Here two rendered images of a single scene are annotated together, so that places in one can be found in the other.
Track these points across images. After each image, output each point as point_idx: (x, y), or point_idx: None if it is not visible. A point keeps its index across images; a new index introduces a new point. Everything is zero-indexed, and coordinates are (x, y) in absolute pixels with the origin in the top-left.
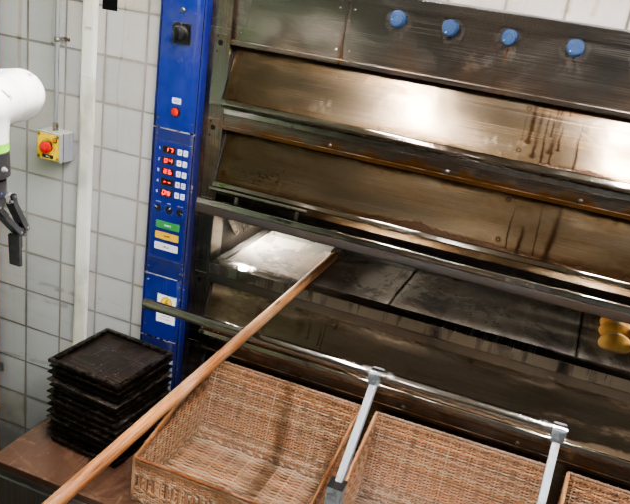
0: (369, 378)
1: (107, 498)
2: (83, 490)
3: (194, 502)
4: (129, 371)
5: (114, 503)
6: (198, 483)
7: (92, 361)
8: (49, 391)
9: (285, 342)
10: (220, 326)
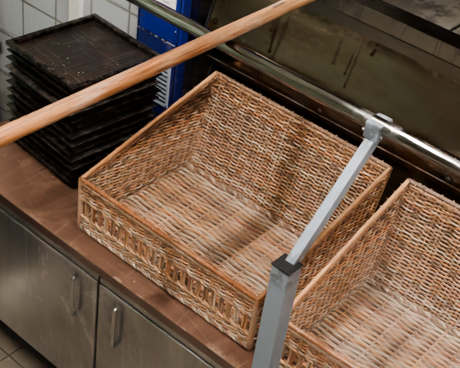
0: (366, 129)
1: (50, 221)
2: (26, 207)
3: (142, 247)
4: (98, 71)
5: (56, 229)
6: (145, 225)
7: (58, 52)
8: (8, 82)
9: (265, 60)
10: (188, 25)
